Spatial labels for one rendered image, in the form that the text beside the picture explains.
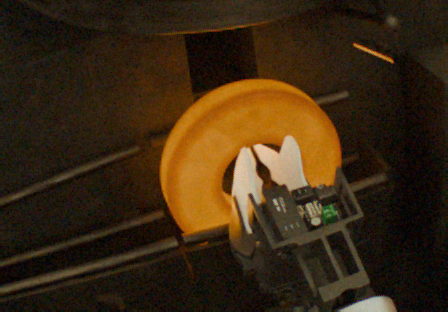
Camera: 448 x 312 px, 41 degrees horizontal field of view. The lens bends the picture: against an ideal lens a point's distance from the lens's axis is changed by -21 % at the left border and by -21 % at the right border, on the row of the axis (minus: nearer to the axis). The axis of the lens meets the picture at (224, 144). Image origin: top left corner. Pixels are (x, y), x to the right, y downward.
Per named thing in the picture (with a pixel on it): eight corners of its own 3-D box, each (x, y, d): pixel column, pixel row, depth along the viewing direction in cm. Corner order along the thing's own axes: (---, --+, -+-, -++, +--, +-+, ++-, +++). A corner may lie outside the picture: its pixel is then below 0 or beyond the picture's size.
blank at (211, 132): (135, 117, 58) (142, 135, 55) (308, 54, 59) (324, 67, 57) (190, 259, 65) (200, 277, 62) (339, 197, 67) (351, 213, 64)
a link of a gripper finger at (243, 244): (271, 183, 57) (308, 261, 51) (271, 197, 58) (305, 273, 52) (213, 199, 56) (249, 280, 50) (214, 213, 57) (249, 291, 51)
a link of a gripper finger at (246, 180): (248, 103, 57) (291, 189, 51) (249, 156, 61) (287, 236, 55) (209, 113, 56) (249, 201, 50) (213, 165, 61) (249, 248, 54)
